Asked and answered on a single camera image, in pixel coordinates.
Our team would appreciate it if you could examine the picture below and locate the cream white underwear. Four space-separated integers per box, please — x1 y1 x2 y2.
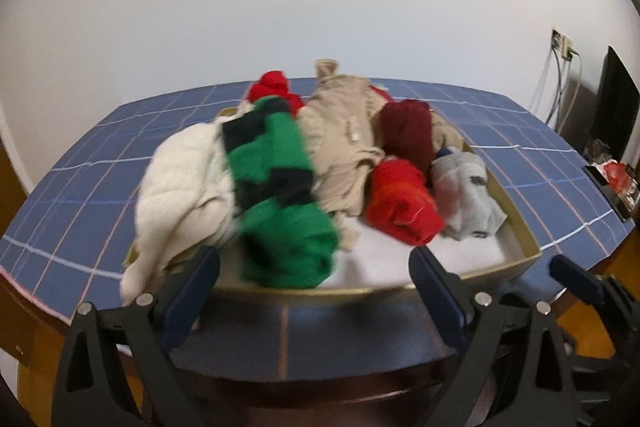
120 122 241 308

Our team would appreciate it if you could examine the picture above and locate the blue plaid tablecloth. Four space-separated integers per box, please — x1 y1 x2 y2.
0 77 637 383

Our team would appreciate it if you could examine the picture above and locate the black tray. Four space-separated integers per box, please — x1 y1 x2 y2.
582 161 638 222

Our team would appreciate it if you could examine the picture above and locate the bright red underwear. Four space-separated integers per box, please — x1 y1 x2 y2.
364 158 445 248
246 70 305 115

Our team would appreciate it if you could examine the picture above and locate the dark wooden desk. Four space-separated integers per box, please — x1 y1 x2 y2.
0 227 631 427

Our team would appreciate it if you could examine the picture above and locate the green and black striped underwear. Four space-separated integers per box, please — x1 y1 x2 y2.
221 98 340 292

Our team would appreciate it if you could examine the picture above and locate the wall cable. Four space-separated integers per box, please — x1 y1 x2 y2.
556 53 584 134
530 49 560 120

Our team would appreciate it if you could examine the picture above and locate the wooden door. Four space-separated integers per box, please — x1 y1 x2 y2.
0 142 31 198

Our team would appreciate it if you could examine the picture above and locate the black monitor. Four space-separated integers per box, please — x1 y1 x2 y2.
590 46 640 162

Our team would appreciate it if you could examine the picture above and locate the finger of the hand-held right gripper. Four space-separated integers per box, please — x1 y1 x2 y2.
549 254 608 307

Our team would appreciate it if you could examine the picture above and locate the maroon underwear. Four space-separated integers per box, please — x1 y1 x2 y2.
379 99 434 172

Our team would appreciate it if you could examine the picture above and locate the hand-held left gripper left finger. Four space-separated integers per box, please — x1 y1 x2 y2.
50 246 222 427

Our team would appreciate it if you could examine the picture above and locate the shallow cardboard tray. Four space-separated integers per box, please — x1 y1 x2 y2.
122 107 543 303

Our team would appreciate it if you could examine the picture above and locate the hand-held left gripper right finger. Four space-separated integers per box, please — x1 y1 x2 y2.
407 246 583 427

